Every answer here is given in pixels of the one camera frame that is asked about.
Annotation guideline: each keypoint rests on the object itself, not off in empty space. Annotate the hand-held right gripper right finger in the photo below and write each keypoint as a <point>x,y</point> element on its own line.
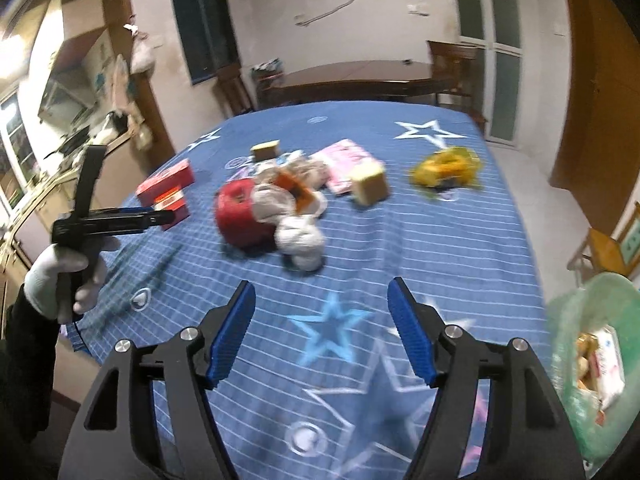
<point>412,335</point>

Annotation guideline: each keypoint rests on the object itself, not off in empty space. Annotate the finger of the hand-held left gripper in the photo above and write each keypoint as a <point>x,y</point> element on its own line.
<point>130,211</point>
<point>140,223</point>

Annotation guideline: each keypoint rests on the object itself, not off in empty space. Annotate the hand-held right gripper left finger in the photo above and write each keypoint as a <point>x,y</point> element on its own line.
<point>232,340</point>

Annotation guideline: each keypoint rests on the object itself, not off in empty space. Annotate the orange and white wrapper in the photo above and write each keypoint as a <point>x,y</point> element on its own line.
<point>300,195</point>

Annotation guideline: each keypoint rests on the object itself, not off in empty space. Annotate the green plastic bin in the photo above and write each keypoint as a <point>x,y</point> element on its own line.
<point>565,385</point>

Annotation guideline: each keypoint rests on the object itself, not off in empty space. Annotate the pink packet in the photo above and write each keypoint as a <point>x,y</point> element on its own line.
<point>342,160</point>

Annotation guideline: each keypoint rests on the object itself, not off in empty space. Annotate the silver snack wrapper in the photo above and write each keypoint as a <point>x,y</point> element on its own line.
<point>607,365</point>

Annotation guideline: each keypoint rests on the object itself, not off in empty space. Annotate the person's left forearm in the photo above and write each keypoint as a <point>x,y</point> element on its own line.
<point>25,360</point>

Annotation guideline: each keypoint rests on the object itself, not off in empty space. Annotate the person's left hand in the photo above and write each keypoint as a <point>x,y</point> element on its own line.
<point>45,275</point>

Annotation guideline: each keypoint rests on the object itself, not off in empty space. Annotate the red cigarette box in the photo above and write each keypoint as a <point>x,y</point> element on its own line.
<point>170,203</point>

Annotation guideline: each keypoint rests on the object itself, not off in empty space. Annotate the red carton box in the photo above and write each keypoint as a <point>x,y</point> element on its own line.
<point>167,177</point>

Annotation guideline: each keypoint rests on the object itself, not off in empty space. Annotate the beige kitchen cabinet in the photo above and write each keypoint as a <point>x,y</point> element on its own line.
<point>35,195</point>

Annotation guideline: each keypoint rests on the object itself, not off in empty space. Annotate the beige hanging bag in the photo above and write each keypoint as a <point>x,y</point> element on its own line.
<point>143,135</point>

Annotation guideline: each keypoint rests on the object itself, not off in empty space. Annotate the black wok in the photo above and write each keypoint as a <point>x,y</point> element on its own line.
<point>75,141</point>

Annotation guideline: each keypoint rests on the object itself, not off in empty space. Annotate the blue star-print tablecloth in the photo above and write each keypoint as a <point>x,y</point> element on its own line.
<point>350,270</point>

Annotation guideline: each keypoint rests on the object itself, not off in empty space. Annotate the dark bag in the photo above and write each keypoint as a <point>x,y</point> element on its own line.
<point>116,121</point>

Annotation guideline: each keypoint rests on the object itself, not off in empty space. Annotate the red apple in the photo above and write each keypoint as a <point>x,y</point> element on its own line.
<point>235,220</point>

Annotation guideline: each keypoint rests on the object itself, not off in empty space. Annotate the range hood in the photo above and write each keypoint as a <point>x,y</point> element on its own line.
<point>62,97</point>

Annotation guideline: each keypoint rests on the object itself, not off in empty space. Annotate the small tan box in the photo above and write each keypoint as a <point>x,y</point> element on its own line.
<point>265,150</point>

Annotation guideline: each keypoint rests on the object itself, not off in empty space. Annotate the tan cube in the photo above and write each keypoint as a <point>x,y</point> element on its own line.
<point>370,187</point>

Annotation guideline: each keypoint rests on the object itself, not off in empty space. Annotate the white hanging plastic bag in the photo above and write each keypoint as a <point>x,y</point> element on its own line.
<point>142,57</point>

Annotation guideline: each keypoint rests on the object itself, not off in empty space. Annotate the dark wooden chair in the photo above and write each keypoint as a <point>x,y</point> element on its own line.
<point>452,62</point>
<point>232,85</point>

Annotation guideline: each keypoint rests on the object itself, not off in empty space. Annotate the yellow plastic wrapper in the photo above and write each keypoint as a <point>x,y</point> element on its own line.
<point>445,167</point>

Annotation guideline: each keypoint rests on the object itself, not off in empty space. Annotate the dark window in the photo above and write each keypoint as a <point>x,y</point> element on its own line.
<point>200,25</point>

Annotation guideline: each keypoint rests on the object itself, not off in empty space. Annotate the wooden upper cabinet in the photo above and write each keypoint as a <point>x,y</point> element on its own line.
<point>75,15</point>

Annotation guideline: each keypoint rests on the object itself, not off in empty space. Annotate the small light wooden chair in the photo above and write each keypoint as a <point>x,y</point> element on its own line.
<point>605,247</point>

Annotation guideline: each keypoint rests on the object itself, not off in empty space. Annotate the round dark wooden table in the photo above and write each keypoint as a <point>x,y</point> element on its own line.
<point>360,77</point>

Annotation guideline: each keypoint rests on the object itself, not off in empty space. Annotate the frosted glass double door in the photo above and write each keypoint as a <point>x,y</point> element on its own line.
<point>505,75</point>

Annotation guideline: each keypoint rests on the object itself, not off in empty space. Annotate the brown wooden door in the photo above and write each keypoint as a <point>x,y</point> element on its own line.
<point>595,85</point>

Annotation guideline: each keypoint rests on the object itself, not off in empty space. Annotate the white wall socket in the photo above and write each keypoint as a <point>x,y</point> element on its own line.
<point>419,9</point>

